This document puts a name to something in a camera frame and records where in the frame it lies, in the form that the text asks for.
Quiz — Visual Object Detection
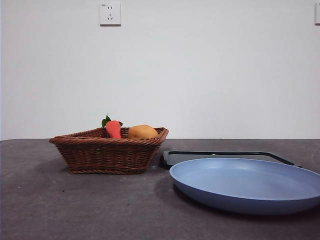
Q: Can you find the blue round plate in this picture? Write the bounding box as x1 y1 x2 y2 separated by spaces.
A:
169 157 320 216

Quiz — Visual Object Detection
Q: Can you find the black flat tray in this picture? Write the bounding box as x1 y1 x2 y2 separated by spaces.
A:
159 150 304 170

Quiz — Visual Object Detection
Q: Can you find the orange carrot with green leaves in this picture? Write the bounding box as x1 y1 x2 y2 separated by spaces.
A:
101 114 124 140

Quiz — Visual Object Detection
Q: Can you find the brown wicker basket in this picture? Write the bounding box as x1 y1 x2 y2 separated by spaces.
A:
49 126 170 175

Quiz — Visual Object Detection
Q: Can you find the white wall socket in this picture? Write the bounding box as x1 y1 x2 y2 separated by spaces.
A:
99 2 122 27

